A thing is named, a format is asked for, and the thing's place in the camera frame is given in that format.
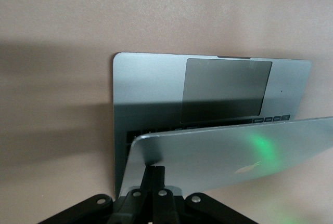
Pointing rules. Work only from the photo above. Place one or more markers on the brown table cover sheet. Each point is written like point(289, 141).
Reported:
point(166, 13)

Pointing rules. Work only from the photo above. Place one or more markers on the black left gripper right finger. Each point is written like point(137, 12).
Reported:
point(166, 203)

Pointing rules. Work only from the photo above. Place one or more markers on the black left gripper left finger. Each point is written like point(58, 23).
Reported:
point(130, 203)

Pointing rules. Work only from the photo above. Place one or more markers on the silver grey laptop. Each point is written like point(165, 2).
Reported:
point(223, 89)

